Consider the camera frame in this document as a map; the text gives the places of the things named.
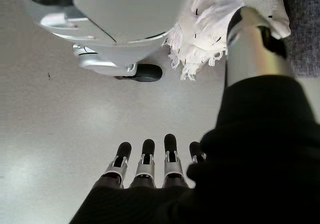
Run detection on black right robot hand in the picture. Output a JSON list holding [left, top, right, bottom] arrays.
[[68, 6, 320, 224]]

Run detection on grey fabric sofa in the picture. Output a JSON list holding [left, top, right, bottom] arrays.
[[278, 0, 320, 79]]

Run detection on white fringed knit cloth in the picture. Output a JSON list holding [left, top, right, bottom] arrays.
[[161, 0, 292, 82]]

